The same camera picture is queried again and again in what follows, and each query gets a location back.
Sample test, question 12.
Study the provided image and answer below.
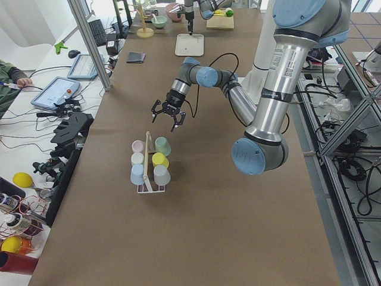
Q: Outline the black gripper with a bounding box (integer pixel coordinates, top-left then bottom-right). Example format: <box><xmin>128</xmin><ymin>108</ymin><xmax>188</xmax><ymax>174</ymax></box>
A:
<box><xmin>151</xmin><ymin>92</ymin><xmax>186</xmax><ymax>132</ymax></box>

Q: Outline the green cup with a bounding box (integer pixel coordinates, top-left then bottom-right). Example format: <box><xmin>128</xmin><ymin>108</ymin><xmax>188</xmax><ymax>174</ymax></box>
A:
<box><xmin>155</xmin><ymin>136</ymin><xmax>171</xmax><ymax>156</ymax></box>

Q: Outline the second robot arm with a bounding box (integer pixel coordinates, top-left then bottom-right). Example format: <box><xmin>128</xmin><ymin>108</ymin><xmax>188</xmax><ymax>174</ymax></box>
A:
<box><xmin>175</xmin><ymin>0</ymin><xmax>233</xmax><ymax>35</ymax></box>

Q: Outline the person forearm green sleeve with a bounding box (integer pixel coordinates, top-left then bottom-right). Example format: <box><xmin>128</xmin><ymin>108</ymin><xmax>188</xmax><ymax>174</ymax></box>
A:
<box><xmin>0</xmin><ymin>58</ymin><xmax>21</xmax><ymax>120</ymax></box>

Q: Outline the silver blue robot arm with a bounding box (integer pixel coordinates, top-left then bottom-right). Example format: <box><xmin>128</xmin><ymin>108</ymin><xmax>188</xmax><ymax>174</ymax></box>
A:
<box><xmin>152</xmin><ymin>1</ymin><xmax>351</xmax><ymax>175</ymax></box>

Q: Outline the pink cup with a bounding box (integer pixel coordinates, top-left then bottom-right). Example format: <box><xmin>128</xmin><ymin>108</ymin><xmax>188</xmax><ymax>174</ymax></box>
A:
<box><xmin>132</xmin><ymin>140</ymin><xmax>145</xmax><ymax>153</ymax></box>

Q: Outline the yellow cup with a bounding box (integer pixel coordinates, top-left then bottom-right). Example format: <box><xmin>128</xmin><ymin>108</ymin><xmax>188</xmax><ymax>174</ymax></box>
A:
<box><xmin>152</xmin><ymin>153</ymin><xmax>170</xmax><ymax>168</ymax></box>

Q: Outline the pale cream cup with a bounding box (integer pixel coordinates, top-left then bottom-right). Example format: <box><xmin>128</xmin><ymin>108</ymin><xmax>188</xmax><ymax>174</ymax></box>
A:
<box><xmin>130</xmin><ymin>152</ymin><xmax>145</xmax><ymax>166</ymax></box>

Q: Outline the cream rabbit tray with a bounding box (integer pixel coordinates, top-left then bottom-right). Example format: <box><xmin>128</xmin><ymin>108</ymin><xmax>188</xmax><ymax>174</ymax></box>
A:
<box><xmin>174</xmin><ymin>33</ymin><xmax>204</xmax><ymax>57</ymax></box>

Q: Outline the grey cup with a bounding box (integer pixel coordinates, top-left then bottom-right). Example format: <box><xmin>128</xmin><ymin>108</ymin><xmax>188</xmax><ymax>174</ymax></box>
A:
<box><xmin>154</xmin><ymin>164</ymin><xmax>171</xmax><ymax>186</ymax></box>

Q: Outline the light blue cup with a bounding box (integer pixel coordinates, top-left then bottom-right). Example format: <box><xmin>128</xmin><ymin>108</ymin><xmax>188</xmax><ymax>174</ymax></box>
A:
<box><xmin>130</xmin><ymin>164</ymin><xmax>144</xmax><ymax>185</ymax></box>

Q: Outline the person hand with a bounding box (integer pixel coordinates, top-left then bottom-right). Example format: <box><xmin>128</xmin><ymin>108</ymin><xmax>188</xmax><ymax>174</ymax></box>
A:
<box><xmin>17</xmin><ymin>77</ymin><xmax>33</xmax><ymax>89</ymax></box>

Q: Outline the grey folded cloth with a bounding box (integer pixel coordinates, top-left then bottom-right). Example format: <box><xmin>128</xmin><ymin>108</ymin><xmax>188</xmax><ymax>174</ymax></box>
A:
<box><xmin>126</xmin><ymin>51</ymin><xmax>146</xmax><ymax>63</ymax></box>

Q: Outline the wooden mug tree stand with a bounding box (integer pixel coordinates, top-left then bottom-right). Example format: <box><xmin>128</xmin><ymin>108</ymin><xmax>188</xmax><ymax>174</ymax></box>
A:
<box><xmin>136</xmin><ymin>1</ymin><xmax>154</xmax><ymax>39</ymax></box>

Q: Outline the green bowl with spoon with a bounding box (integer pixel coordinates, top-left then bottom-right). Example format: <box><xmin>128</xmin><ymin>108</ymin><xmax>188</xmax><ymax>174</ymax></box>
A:
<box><xmin>151</xmin><ymin>14</ymin><xmax>167</xmax><ymax>29</ymax></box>

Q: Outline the pink bowl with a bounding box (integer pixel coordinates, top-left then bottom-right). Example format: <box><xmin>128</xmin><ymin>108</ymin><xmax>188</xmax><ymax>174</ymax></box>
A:
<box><xmin>165</xmin><ymin>2</ymin><xmax>185</xmax><ymax>23</ymax></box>

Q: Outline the wooden cutting board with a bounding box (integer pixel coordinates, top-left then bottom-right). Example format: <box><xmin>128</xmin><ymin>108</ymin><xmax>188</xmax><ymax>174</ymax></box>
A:
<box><xmin>207</xmin><ymin>10</ymin><xmax>235</xmax><ymax>30</ymax></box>

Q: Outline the black plastic stand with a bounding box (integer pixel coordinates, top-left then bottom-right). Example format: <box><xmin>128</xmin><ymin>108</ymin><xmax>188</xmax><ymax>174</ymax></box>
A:
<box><xmin>50</xmin><ymin>112</ymin><xmax>94</xmax><ymax>158</ymax></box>

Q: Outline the black keyboard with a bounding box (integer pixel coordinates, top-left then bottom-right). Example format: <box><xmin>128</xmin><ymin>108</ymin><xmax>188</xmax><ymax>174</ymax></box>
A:
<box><xmin>88</xmin><ymin>19</ymin><xmax>107</xmax><ymax>46</ymax></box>

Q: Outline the black computer mouse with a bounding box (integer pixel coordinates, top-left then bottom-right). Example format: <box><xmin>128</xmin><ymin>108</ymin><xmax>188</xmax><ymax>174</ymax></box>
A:
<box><xmin>67</xmin><ymin>49</ymin><xmax>81</xmax><ymax>59</ymax></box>

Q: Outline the blue teach pendant tablet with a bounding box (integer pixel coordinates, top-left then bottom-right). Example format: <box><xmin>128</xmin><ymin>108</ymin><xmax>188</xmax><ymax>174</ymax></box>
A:
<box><xmin>30</xmin><ymin>76</ymin><xmax>80</xmax><ymax>110</ymax></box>

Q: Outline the green toy fruit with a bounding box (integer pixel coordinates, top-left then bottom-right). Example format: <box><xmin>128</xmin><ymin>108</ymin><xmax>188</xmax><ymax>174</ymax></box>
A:
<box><xmin>225</xmin><ymin>9</ymin><xmax>234</xmax><ymax>17</ymax></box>

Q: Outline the green clamp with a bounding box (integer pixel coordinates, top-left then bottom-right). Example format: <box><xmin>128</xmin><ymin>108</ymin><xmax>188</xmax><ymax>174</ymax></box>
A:
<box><xmin>54</xmin><ymin>41</ymin><xmax>68</xmax><ymax>55</ymax></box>

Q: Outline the yellow lemon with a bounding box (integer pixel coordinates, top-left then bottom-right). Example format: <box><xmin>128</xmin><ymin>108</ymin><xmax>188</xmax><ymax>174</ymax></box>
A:
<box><xmin>13</xmin><ymin>172</ymin><xmax>34</xmax><ymax>188</ymax></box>

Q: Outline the red cylinder container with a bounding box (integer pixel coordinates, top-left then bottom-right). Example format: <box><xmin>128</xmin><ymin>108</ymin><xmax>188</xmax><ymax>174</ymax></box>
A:
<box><xmin>1</xmin><ymin>251</ymin><xmax>39</xmax><ymax>275</ymax></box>

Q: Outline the wooden rack handle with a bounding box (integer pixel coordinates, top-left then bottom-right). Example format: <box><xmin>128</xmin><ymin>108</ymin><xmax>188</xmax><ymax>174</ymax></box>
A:
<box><xmin>143</xmin><ymin>131</ymin><xmax>151</xmax><ymax>181</ymax></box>

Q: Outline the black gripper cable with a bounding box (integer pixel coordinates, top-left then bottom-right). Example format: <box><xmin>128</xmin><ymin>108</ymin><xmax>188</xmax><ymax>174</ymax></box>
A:
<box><xmin>186</xmin><ymin>52</ymin><xmax>239</xmax><ymax>119</ymax></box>

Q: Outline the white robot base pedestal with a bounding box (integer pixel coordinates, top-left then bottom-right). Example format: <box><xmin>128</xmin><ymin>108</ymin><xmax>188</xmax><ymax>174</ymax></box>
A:
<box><xmin>242</xmin><ymin>0</ymin><xmax>276</xmax><ymax>92</ymax></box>

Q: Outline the white wire cup rack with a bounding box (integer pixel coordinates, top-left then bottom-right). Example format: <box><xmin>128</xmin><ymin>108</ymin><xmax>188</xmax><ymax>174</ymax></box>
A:
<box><xmin>136</xmin><ymin>131</ymin><xmax>169</xmax><ymax>195</ymax></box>

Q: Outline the aluminium frame post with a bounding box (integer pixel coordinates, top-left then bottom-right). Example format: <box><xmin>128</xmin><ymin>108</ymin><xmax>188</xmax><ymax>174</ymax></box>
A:
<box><xmin>67</xmin><ymin>0</ymin><xmax>111</xmax><ymax>91</ymax></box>

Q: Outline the copper wire basket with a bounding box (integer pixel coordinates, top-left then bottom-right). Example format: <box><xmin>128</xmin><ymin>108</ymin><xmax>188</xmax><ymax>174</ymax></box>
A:
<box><xmin>1</xmin><ymin>194</ymin><xmax>49</xmax><ymax>256</ymax></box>

